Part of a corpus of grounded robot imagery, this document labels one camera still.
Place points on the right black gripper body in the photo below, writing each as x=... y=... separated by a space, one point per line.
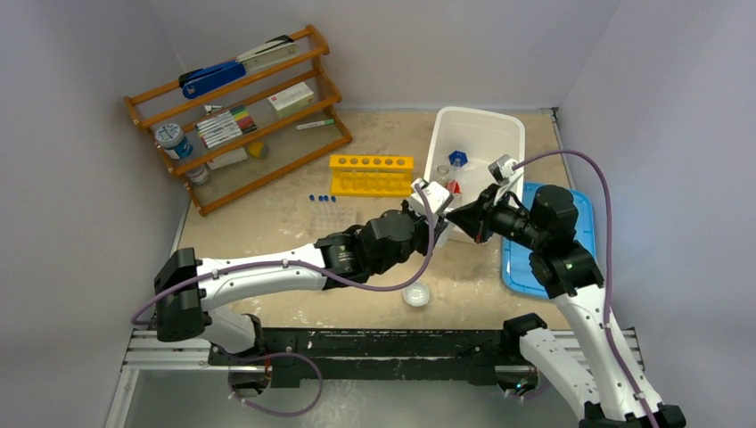
x=486 y=212

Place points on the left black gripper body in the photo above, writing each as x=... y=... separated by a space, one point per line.
x=421 y=240

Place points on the white ceramic dish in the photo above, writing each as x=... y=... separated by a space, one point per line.
x=416 y=295

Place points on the small glass beaker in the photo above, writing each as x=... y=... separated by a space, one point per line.
x=443 y=173

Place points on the blue base glass cylinder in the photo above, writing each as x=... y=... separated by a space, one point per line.
x=457 y=160

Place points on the blue plastic lid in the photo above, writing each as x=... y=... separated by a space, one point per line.
x=516 y=271

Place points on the white plastic bin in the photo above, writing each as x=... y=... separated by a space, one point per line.
x=483 y=135

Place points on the yellow test tube rack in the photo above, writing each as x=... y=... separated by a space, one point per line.
x=371 y=175

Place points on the red nozzle wash bottle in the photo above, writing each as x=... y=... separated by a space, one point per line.
x=466 y=185

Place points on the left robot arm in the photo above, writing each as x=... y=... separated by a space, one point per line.
x=192 y=294

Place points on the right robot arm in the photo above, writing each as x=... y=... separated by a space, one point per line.
x=610 y=389

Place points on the clear tube rack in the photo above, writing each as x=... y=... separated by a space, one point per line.
x=329 y=217

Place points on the green white marker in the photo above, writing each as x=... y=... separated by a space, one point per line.
x=315 y=124

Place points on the yellow sponge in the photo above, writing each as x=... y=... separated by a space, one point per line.
x=258 y=150

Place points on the white green box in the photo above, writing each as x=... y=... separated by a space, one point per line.
x=291 y=100

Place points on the white flat box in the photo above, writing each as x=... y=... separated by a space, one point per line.
x=228 y=158

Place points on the coloured marker pack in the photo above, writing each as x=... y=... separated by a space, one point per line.
x=225 y=127

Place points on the wooden shelf rack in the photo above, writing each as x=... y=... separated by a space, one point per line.
x=289 y=148

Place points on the small clear jar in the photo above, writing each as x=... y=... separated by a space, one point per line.
x=198 y=175

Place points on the small white clip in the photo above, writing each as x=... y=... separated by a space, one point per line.
x=211 y=109

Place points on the blue lid jar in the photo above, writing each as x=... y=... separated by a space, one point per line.
x=172 y=140

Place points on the blue grey stapler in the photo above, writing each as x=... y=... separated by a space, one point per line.
x=202 y=81

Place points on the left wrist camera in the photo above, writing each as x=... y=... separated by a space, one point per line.
x=429 y=196

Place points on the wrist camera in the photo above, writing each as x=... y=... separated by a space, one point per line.
x=429 y=196
x=505 y=174

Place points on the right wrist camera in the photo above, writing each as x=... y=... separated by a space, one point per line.
x=505 y=174

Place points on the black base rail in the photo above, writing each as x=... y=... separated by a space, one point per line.
x=287 y=356

